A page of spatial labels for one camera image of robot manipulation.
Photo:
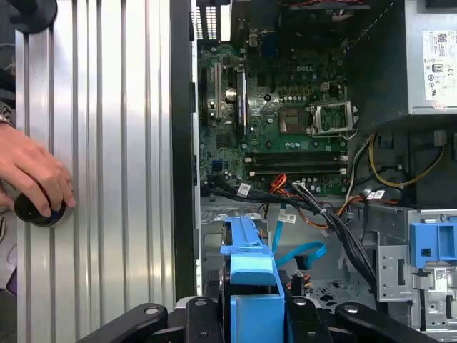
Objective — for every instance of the grey expansion slot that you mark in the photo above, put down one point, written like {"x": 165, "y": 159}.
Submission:
{"x": 216, "y": 89}

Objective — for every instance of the hard disk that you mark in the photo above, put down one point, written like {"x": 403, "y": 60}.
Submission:
{"x": 253, "y": 271}

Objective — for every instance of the person's hand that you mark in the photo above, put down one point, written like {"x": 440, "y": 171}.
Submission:
{"x": 28, "y": 168}

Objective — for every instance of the black round foot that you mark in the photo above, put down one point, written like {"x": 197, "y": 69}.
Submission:
{"x": 32, "y": 18}

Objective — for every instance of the CPU socket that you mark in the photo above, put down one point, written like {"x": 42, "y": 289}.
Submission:
{"x": 292, "y": 119}

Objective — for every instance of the grey metal drive cage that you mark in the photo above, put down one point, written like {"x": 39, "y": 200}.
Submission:
{"x": 389, "y": 275}

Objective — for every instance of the black PC case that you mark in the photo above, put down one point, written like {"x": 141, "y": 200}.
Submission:
{"x": 184, "y": 143}

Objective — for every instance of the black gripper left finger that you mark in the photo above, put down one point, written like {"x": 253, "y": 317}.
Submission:
{"x": 200, "y": 321}

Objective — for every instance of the blue drive cage latch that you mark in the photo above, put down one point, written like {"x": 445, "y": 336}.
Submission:
{"x": 428, "y": 243}

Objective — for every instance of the green motherboard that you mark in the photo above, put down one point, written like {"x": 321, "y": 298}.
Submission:
{"x": 271, "y": 143}

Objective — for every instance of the grey power supply unit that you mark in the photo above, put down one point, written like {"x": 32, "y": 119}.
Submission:
{"x": 416, "y": 53}

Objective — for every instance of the metal socket cover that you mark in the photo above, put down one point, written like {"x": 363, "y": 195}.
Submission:
{"x": 313, "y": 119}

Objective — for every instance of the black RAM slot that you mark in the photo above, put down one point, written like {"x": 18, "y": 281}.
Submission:
{"x": 296, "y": 173}
{"x": 296, "y": 160}
{"x": 296, "y": 155}
{"x": 296, "y": 166}

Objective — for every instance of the silver coin battery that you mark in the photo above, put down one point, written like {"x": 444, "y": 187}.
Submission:
{"x": 231, "y": 94}

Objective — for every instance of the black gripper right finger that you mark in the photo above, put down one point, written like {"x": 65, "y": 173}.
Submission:
{"x": 305, "y": 321}

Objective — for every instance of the black expansion slot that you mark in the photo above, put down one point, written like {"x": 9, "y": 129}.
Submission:
{"x": 241, "y": 107}

